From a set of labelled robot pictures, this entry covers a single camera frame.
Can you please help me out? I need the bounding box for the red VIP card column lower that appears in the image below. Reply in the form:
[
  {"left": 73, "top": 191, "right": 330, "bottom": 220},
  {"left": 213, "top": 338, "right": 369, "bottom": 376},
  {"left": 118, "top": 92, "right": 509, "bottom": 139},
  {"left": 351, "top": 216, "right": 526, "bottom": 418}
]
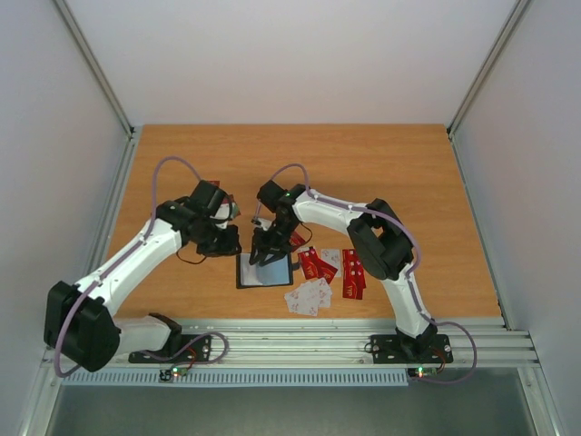
[{"left": 342, "top": 282, "right": 365, "bottom": 300}]

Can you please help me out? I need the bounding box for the controller board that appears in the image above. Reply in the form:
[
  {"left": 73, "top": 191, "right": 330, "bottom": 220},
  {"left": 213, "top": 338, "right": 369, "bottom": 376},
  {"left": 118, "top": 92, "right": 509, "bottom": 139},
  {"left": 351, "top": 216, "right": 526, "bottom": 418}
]
[
  {"left": 408, "top": 366, "right": 439, "bottom": 379},
  {"left": 159, "top": 367, "right": 189, "bottom": 382}
]

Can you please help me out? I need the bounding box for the right controller board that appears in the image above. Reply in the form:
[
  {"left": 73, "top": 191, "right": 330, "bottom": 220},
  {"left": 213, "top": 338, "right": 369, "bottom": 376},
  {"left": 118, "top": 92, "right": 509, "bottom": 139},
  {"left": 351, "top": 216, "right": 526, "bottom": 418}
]
[{"left": 408, "top": 366, "right": 439, "bottom": 379}]

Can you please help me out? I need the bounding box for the red card centre pile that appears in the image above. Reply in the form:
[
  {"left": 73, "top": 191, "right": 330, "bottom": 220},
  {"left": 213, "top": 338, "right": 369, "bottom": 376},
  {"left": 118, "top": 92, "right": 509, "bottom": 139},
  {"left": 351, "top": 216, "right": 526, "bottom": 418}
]
[{"left": 298, "top": 247, "right": 338, "bottom": 284}]

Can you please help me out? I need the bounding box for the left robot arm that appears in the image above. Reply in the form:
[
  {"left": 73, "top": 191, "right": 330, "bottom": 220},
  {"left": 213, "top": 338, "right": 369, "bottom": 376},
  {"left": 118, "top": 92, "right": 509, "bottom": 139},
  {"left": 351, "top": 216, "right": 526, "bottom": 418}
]
[{"left": 44, "top": 180, "right": 241, "bottom": 378}]

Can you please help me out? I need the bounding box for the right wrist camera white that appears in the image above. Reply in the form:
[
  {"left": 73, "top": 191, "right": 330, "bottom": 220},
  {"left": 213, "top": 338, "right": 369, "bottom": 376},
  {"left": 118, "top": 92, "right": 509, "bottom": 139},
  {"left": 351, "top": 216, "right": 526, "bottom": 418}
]
[{"left": 251, "top": 217, "right": 271, "bottom": 229}]

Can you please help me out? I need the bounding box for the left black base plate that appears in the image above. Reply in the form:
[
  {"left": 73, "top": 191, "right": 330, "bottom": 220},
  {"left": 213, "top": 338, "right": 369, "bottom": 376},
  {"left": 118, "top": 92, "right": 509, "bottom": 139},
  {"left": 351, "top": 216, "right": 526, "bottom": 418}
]
[{"left": 128, "top": 334, "right": 212, "bottom": 364}]

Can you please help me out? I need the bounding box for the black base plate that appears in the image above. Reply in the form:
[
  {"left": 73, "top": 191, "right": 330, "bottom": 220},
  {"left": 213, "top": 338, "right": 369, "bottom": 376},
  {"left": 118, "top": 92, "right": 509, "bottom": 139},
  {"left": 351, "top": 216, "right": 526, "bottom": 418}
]
[
  {"left": 128, "top": 334, "right": 212, "bottom": 364},
  {"left": 365, "top": 334, "right": 454, "bottom": 364}
]

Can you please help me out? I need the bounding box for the red card column upper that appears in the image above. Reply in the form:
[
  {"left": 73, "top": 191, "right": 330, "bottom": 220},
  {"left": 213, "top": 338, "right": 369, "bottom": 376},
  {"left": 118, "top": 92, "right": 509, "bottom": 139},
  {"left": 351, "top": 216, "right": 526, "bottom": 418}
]
[{"left": 342, "top": 249, "right": 366, "bottom": 289}]

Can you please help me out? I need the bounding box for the white card upper pile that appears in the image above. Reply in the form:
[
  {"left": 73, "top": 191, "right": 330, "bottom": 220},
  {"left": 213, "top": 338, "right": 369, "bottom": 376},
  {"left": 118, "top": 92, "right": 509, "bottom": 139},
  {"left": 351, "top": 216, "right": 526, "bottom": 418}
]
[{"left": 320, "top": 249, "right": 341, "bottom": 270}]

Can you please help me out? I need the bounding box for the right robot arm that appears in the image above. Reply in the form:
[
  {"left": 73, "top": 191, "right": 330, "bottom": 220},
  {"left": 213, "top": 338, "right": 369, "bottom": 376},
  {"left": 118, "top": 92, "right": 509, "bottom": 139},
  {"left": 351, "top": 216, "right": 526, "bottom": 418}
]
[{"left": 250, "top": 181, "right": 438, "bottom": 362}]

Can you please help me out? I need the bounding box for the grey slotted cable duct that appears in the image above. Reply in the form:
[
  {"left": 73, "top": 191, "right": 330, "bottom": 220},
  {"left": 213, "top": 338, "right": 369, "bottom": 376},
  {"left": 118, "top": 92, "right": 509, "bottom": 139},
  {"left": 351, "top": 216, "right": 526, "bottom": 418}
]
[{"left": 63, "top": 368, "right": 409, "bottom": 389}]

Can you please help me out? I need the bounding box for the left controller board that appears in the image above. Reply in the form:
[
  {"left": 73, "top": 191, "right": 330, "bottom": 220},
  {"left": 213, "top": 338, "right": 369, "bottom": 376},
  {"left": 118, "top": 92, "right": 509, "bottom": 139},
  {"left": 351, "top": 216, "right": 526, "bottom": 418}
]
[{"left": 159, "top": 367, "right": 189, "bottom": 382}]

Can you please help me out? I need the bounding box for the red VIP card centre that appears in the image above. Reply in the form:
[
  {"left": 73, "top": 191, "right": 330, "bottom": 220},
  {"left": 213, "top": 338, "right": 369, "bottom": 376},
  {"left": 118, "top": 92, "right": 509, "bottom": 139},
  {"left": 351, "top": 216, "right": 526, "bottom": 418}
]
[{"left": 290, "top": 232, "right": 306, "bottom": 252}]

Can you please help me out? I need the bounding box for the black leather card holder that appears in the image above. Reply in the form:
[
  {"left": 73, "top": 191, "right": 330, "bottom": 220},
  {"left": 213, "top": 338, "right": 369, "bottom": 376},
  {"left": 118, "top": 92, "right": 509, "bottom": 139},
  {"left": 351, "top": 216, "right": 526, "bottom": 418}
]
[{"left": 236, "top": 253, "right": 294, "bottom": 289}]

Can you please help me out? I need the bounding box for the white card left cluster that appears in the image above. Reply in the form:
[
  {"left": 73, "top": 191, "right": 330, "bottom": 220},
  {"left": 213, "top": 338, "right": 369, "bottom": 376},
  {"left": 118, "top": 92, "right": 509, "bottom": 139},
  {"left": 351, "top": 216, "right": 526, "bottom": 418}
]
[{"left": 212, "top": 203, "right": 232, "bottom": 229}]

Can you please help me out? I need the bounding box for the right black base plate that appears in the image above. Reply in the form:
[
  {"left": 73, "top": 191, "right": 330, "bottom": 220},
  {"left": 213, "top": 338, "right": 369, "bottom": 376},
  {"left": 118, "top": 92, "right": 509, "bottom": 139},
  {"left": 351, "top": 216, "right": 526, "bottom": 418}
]
[{"left": 365, "top": 334, "right": 454, "bottom": 364}]

